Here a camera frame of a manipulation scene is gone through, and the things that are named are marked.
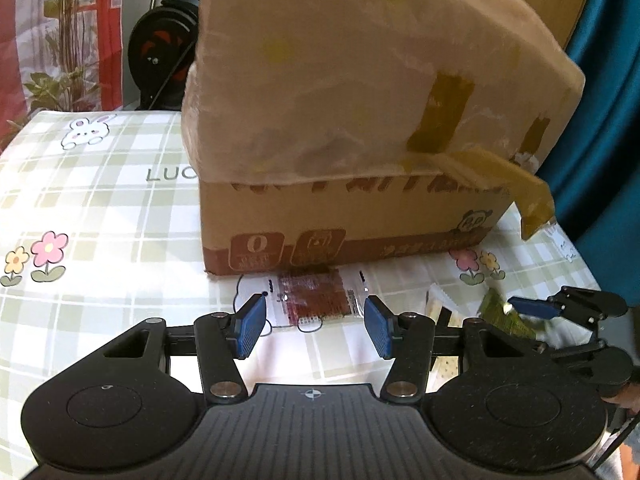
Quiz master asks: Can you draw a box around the wooden panel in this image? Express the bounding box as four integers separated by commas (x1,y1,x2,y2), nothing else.
500,0,598,53

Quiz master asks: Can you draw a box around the clear cream snack packet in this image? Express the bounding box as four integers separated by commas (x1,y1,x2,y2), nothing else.
425,285,471,376

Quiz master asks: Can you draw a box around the plastic-lined cardboard box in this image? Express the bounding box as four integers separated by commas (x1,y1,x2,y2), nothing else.
181,0,586,278

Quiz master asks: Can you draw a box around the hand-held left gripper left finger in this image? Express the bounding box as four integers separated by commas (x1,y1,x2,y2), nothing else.
102,294,268,405

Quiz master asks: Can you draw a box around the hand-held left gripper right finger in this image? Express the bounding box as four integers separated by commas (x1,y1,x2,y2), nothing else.
363,296,541,403

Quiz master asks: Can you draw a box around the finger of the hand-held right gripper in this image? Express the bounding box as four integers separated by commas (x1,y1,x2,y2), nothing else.
537,337,608,361
507,286,630,328

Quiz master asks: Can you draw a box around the black exercise bike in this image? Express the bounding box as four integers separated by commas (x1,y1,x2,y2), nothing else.
126,0,201,111

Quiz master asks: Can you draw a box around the red printed backdrop cloth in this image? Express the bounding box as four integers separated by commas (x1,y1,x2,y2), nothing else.
0,0,126,153

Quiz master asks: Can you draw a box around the dark green snack packet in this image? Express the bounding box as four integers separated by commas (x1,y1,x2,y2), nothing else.
480,287,551,336

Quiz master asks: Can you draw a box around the teal curtain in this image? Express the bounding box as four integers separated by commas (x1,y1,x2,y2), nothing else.
542,0,640,306

